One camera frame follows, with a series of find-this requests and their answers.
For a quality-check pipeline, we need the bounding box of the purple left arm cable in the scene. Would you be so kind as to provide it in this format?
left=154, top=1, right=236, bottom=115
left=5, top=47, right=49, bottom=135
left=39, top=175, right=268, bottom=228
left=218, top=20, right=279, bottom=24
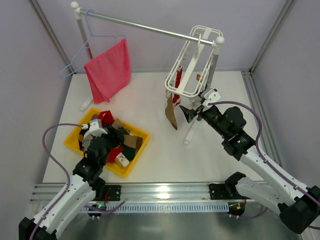
left=28, top=123, right=90, bottom=240

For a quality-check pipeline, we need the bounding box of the aluminium mounting rail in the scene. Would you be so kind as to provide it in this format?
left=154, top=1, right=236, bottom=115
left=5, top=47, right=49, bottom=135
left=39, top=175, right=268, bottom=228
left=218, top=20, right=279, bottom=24
left=31, top=182, right=263, bottom=202

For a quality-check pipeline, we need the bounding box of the pink towel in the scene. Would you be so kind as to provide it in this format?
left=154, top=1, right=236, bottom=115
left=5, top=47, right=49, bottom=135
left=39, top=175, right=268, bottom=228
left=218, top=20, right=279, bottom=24
left=84, top=39, right=132, bottom=104

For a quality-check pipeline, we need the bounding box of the brown sock with dark toe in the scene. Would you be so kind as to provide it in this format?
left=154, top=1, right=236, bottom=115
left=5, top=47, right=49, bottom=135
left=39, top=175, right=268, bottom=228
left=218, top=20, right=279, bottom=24
left=123, top=134, right=143, bottom=151

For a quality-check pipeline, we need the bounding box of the red snowflake christmas sock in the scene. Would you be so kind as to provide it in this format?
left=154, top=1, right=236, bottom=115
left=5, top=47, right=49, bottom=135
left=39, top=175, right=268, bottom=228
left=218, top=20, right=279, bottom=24
left=172, top=66, right=183, bottom=108

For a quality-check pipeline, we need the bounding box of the red white snowman sock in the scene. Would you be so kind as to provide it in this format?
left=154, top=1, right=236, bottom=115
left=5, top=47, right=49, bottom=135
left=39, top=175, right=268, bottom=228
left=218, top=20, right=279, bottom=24
left=107, top=146, right=130, bottom=168

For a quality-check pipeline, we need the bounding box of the red sock in bin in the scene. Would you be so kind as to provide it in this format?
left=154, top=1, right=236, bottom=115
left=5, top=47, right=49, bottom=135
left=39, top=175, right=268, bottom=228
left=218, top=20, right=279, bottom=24
left=98, top=110, right=115, bottom=126

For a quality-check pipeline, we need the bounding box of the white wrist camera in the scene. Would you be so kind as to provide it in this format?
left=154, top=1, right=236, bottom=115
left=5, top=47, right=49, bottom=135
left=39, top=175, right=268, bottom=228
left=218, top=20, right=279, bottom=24
left=200, top=88, right=221, bottom=107
left=84, top=118, right=107, bottom=138

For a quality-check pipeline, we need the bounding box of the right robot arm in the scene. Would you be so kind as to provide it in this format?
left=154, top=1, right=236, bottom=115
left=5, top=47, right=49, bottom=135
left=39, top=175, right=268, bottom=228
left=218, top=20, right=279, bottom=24
left=181, top=101, right=320, bottom=234

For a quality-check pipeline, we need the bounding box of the metal clothes rack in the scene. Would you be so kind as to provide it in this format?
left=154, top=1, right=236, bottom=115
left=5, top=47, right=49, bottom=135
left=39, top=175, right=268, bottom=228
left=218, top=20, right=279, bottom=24
left=70, top=1, right=217, bottom=144

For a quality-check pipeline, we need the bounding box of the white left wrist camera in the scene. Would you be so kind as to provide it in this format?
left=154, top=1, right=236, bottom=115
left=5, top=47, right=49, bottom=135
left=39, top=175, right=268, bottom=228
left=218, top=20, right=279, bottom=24
left=84, top=118, right=107, bottom=138

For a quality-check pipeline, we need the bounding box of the white sock clip hanger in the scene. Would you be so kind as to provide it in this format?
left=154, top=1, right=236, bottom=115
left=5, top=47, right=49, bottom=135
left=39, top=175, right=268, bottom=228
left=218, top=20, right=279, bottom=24
left=164, top=25, right=225, bottom=98

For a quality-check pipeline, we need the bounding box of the dark green sock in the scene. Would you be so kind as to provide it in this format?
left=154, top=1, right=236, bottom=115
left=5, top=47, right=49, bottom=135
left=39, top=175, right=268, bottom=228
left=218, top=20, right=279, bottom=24
left=122, top=145, right=136, bottom=162

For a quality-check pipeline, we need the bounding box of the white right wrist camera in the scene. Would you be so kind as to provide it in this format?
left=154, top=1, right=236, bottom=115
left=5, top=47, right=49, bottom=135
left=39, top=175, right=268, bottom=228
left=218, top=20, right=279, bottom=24
left=200, top=88, right=221, bottom=107

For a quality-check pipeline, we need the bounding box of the blue wire hanger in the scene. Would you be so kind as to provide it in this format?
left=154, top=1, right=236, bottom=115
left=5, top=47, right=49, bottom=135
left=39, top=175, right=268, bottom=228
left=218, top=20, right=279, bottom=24
left=59, top=7, right=126, bottom=80

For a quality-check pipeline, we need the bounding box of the slotted cable duct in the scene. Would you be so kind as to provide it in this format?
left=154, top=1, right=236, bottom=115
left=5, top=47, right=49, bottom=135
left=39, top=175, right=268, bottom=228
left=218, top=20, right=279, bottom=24
left=76, top=201, right=230, bottom=214

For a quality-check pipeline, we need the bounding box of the yellow plastic bin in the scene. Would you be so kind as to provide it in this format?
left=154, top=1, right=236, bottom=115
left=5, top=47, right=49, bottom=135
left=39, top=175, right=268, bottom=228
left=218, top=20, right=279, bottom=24
left=64, top=107, right=150, bottom=178

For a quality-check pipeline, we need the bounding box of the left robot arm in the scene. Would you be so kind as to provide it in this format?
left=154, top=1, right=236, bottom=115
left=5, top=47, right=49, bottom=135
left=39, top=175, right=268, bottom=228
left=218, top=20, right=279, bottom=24
left=18, top=124, right=124, bottom=240

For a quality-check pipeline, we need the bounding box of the tan ribbed sock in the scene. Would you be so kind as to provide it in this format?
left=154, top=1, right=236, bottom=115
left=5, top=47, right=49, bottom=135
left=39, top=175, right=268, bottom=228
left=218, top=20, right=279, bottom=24
left=164, top=95, right=178, bottom=130

